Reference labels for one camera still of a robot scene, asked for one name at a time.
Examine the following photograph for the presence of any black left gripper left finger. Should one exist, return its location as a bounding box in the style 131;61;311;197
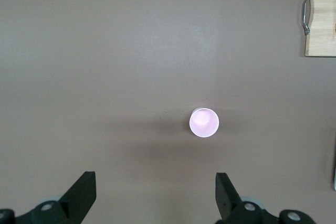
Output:
0;171;97;224

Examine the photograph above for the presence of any pink plastic cup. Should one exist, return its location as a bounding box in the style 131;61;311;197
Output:
188;107;220;138

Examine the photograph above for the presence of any wooden cutting board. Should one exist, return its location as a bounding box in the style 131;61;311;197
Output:
299;0;336;58

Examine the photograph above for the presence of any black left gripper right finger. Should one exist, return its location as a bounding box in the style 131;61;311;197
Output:
215;172;318;224

